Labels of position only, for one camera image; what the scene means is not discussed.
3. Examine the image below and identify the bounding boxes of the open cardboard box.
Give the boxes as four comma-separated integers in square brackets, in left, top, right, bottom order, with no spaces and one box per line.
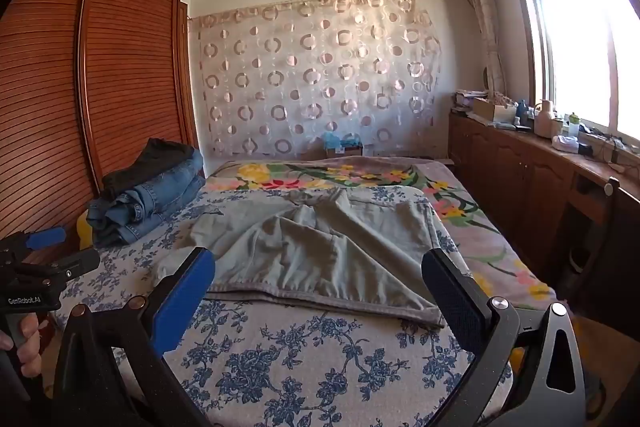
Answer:
[472,97,517,124]

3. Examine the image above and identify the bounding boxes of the person's left hand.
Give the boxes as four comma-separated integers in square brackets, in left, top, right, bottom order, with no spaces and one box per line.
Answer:
[0,313,52,379]

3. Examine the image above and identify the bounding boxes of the yellow cloth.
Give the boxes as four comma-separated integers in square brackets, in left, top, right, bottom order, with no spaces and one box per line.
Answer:
[75,212,97,251]

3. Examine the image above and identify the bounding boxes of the folded dark pants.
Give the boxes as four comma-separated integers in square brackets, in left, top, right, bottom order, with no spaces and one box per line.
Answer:
[102,138,197,202]

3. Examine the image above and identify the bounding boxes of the blue floral bed sheet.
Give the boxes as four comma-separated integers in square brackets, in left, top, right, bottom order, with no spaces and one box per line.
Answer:
[50,184,516,427]

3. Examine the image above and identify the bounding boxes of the white jug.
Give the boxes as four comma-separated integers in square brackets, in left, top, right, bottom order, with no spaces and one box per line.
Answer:
[533,99,554,138]

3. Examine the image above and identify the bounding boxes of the folded blue jeans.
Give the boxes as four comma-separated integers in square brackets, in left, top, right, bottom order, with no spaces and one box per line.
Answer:
[86,152,207,249]

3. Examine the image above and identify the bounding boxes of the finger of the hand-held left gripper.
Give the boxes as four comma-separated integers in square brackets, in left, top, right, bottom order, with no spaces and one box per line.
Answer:
[0,227,67,258]
[15,248,101,288]

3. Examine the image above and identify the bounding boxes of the pale window curtain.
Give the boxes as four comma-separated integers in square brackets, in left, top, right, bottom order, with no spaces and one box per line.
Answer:
[458,0,509,96]

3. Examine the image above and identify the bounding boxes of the circle-patterned sheer curtain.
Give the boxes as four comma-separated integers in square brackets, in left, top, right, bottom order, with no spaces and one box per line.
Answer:
[187,0,447,160]

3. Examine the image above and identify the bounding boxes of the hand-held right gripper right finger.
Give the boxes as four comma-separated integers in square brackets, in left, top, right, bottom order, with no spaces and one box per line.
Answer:
[421,248,587,427]

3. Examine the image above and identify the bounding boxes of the grey-green pants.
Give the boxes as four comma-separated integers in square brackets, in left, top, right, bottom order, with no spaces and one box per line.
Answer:
[155,187,447,329]

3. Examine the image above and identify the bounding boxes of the wooden sideboard cabinet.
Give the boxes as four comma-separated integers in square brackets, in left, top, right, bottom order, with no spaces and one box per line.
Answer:
[447,111,640,289]

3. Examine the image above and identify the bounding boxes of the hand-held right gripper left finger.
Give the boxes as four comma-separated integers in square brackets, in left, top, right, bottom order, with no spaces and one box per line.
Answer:
[52,247,216,427]

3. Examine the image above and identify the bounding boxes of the stack of papers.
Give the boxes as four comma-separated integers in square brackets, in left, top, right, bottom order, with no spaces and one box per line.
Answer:
[451,89,489,114]

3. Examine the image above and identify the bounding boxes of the colourful floral blanket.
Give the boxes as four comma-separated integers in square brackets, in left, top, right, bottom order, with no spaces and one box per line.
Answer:
[205,158,557,314]

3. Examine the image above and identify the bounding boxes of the wooden louvered wardrobe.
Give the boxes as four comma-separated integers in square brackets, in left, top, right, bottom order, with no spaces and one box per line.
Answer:
[0,0,201,253]

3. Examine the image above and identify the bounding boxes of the blue plastic bag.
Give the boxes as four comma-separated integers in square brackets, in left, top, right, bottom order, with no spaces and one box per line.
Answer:
[320,132,364,151]

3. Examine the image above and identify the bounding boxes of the wooden framed window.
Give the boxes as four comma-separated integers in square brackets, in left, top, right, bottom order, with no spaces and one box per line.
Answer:
[504,0,640,160]

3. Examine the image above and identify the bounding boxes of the tangled cables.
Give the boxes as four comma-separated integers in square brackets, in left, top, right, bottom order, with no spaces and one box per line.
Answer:
[589,131,632,168]

